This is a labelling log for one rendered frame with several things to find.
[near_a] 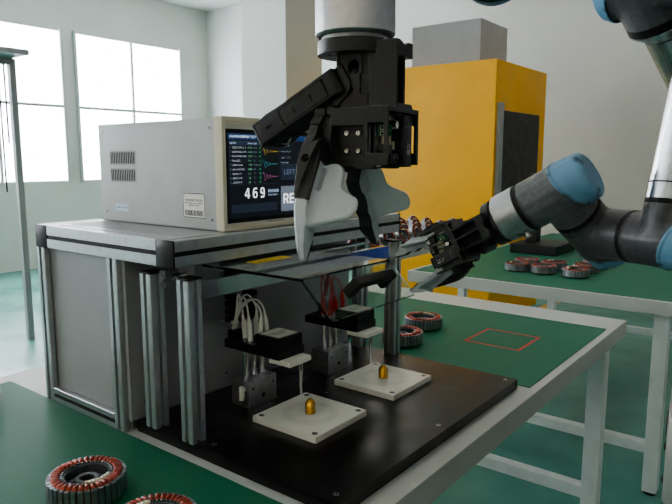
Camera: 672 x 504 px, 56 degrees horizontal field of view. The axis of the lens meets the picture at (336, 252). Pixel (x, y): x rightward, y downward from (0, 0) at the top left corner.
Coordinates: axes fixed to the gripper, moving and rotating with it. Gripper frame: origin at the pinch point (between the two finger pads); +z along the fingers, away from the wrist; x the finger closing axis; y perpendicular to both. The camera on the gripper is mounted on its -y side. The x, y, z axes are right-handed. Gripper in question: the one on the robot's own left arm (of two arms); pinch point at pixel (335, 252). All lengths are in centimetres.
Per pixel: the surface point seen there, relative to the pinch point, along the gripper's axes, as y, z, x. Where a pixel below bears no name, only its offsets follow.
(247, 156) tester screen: -41, -10, 39
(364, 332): -28, 27, 62
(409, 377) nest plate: -20, 37, 66
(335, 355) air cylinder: -37, 34, 64
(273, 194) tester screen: -40, -2, 46
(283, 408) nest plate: -33, 37, 39
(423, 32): -168, -110, 436
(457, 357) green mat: -18, 40, 94
